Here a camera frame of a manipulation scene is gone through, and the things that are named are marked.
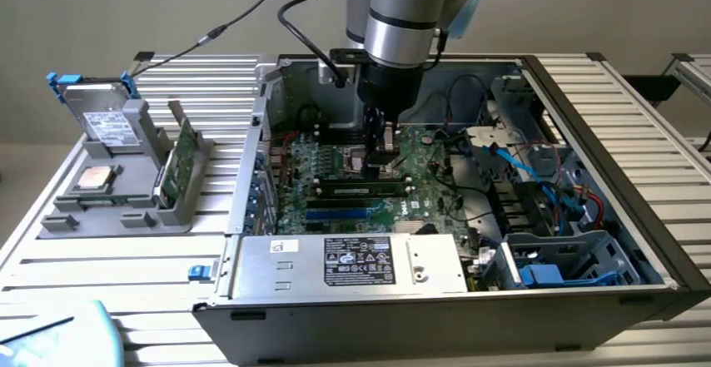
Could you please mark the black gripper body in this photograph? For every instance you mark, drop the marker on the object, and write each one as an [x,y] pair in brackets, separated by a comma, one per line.
[389,86]

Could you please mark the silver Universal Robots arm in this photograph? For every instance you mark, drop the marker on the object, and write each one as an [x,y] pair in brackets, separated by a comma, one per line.
[397,13]

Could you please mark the black RAM stick in slot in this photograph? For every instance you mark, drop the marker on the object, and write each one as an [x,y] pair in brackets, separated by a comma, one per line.
[368,189]

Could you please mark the CPU socket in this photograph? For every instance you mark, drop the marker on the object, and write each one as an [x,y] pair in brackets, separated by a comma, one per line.
[356,157]

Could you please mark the green Dell motherboard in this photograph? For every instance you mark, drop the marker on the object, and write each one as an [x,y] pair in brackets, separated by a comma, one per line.
[434,175]

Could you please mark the blue expansion slot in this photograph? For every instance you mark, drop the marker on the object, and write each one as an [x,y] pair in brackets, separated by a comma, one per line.
[337,214]

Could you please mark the silver chipset heat sink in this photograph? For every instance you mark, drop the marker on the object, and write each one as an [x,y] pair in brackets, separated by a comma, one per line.
[409,228]

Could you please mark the metal optical drive cage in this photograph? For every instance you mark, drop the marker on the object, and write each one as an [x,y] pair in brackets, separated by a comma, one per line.
[512,109]

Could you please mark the silver power supply unit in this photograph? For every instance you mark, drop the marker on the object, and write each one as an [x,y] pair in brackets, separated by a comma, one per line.
[345,265]

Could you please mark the green graphics card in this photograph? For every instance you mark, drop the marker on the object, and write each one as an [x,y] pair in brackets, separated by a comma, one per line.
[177,167]

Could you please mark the grey metal disk bay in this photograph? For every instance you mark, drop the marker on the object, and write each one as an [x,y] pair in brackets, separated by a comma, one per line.
[573,259]

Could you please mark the open black PC case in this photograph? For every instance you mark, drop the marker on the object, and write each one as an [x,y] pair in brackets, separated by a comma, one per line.
[434,325]

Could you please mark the blue case latch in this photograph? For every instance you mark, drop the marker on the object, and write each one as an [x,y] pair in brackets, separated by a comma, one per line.
[201,272]

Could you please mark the silver CPU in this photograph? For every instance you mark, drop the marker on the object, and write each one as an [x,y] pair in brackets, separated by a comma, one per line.
[99,177]

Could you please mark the grey plastic parts rack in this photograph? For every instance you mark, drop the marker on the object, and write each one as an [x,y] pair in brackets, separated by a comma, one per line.
[111,217]

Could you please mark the neighbouring metal slat table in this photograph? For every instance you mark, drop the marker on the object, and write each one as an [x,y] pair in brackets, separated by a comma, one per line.
[692,73]

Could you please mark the light blue rounded object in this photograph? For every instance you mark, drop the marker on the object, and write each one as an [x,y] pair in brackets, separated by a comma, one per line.
[62,338]

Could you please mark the wrist camera with black bracket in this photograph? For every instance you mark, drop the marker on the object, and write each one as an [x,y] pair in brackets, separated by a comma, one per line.
[339,67]

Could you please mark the silver hard disk blue bracket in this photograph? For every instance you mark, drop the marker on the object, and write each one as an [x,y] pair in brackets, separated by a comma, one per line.
[103,117]

